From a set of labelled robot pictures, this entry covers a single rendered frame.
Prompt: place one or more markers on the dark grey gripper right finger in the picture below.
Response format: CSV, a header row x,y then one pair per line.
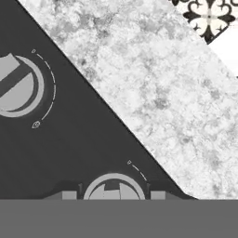
x,y
158,195

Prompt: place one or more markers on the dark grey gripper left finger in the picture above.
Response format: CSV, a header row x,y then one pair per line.
x,y
69,195

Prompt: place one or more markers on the grey hob knob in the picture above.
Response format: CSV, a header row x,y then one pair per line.
x,y
113,190
18,93

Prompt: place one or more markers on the black hob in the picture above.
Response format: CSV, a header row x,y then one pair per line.
x,y
77,139

